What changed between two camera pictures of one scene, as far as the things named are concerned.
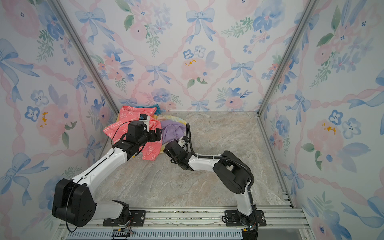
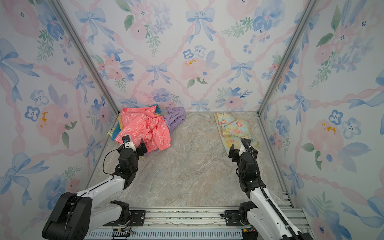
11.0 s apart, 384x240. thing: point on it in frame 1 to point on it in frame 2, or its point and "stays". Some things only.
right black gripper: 165,151 to 232,151
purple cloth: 172,130 to 176,116
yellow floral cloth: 170,118 to 232,130
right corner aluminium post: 309,6 stays
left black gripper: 153,138 to 141,152
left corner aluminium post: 62,15 stays
